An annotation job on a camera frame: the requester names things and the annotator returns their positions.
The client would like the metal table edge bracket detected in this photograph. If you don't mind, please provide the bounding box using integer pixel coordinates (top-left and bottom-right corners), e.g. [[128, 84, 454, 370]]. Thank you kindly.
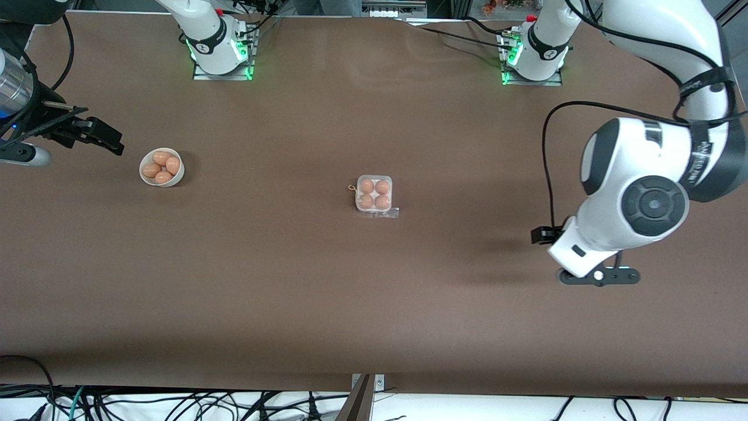
[[351, 373, 386, 421]]

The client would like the grey power strip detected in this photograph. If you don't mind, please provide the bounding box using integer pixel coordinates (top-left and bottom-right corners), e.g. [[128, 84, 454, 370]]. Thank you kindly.
[[361, 0, 428, 19]]

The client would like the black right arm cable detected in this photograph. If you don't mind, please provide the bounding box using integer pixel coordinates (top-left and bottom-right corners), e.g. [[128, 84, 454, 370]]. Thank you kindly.
[[0, 15, 75, 138]]

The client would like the clear plastic egg box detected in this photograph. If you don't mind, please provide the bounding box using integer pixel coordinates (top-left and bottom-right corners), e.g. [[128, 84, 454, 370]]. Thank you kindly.
[[349, 174, 400, 220]]

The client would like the white round bowl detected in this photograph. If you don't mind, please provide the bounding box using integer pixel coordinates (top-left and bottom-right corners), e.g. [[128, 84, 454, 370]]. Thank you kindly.
[[139, 147, 185, 188]]

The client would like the black looped floor cable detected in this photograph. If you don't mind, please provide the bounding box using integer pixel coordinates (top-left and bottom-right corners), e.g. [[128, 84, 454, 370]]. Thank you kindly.
[[0, 354, 58, 421]]

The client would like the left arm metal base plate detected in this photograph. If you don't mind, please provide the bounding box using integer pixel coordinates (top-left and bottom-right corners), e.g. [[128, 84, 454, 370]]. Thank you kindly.
[[501, 29, 563, 87]]

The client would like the black cable to base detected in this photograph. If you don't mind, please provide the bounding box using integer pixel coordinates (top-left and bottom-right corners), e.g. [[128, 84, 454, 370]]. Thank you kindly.
[[408, 16, 516, 52]]

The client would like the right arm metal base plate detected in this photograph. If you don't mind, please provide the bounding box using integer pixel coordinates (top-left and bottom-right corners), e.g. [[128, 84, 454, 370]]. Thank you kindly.
[[193, 26, 257, 81]]

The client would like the teal floor cable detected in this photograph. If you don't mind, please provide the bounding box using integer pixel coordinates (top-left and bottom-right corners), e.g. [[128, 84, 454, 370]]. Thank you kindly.
[[67, 386, 86, 421]]

